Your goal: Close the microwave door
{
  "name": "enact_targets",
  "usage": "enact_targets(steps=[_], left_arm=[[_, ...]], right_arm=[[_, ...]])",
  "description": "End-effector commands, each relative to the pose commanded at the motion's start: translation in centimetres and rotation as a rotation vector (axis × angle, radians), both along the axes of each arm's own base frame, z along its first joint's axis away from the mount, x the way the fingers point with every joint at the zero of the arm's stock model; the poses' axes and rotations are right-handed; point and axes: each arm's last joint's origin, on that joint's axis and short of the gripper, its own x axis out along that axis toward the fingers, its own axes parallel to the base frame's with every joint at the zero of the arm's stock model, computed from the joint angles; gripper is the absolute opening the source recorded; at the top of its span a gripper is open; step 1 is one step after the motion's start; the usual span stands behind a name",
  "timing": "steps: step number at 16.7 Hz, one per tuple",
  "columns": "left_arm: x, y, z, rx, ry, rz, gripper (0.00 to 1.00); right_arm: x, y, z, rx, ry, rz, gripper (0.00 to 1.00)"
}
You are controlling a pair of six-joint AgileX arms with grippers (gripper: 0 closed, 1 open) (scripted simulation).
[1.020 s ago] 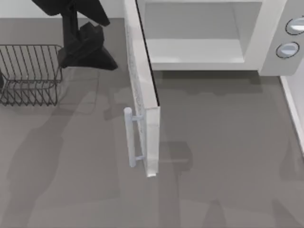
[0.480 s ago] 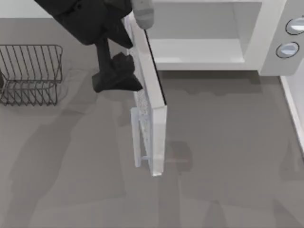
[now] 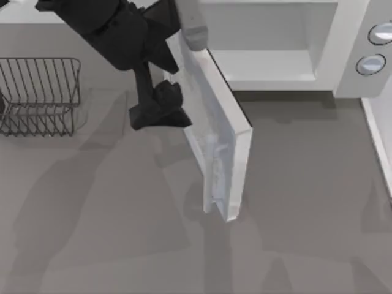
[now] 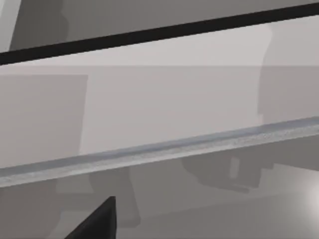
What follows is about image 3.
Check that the white microwave door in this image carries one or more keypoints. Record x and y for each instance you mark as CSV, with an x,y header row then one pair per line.
x,y
223,131

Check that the pale microwave oven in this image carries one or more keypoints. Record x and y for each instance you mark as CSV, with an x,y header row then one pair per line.
x,y
333,46

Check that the grey microwave knob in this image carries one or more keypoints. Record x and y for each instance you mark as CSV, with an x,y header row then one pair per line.
x,y
381,33
370,64

